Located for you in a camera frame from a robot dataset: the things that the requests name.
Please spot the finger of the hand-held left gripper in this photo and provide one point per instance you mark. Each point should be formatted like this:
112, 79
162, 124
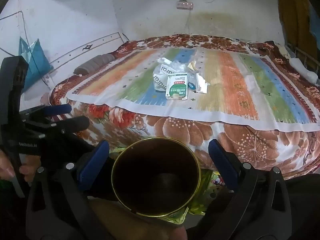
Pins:
75, 123
62, 109

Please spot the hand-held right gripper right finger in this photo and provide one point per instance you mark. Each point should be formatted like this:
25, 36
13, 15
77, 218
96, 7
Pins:
222, 165

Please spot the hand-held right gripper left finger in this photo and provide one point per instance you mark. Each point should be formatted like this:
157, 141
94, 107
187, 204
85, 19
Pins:
91, 167

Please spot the dark bin with gold rim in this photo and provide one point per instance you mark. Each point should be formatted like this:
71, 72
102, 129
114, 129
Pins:
155, 180

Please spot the white tissue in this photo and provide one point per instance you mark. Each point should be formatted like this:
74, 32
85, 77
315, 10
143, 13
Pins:
201, 83

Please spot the small blue cap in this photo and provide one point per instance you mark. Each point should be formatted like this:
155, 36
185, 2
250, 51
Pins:
192, 85

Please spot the green and white medicine box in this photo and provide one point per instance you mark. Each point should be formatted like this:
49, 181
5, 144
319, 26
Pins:
177, 87

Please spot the white plastic bag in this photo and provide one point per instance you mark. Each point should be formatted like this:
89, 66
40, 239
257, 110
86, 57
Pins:
158, 78

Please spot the tan paper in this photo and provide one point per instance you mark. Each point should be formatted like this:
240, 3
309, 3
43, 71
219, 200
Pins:
192, 66

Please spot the clear plastic wrapper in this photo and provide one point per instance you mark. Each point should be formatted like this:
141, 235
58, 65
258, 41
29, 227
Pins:
181, 66

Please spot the person's left hand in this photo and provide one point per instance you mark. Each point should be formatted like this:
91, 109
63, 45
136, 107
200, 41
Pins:
6, 170

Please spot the green printed bag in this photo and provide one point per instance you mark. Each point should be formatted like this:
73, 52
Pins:
207, 187

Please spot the grey striped pillow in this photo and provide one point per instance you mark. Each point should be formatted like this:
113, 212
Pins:
95, 62

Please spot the brown floral blanket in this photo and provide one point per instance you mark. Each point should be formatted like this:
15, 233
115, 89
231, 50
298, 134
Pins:
175, 130

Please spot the white headboard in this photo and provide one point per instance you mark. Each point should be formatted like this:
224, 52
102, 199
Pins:
95, 45

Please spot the striped pastel cloth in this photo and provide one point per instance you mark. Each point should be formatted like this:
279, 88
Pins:
225, 85

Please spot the person's black pants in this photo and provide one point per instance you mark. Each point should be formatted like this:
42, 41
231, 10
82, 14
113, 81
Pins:
305, 205

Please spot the white rolled cloth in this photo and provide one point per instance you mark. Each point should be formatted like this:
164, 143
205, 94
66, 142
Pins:
302, 68

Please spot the white power strip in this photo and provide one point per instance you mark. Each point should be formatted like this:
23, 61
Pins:
184, 5

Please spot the yellow hanging cloth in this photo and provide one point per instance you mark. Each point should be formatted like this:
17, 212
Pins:
292, 17

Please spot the metal bed rail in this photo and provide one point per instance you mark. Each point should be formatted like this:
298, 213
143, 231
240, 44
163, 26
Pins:
306, 57

